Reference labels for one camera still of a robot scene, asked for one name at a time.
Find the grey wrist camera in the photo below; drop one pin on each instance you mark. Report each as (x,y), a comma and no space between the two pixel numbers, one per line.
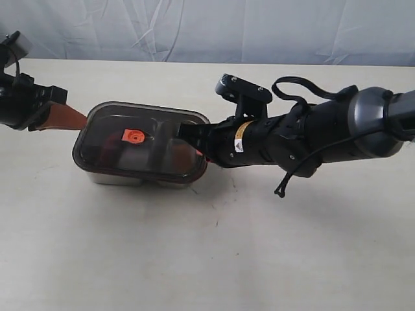
(14,47)
(251,100)

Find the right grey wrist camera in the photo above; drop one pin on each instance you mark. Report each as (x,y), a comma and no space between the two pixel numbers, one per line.
(251,100)

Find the red toy sausage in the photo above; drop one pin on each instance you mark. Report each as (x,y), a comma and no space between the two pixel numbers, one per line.
(110,151)

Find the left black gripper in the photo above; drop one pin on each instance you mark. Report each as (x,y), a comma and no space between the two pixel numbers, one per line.
(25,104)

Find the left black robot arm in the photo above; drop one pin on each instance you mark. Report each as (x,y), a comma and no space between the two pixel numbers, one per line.
(26,105)

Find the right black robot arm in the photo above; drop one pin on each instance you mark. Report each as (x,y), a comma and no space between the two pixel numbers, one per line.
(370,123)

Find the stainless steel lunch box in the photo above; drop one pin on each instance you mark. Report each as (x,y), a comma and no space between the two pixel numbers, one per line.
(104,179)

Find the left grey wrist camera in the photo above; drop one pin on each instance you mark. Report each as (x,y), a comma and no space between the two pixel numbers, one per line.
(14,47)

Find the yellow toy cheese wedge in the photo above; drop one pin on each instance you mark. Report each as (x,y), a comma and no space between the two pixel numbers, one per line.
(182,158)

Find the dark transparent lid orange seal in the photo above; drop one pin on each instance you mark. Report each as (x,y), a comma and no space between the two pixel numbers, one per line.
(149,132)

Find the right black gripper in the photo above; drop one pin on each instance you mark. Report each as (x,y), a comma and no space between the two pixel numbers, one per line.
(233,143)

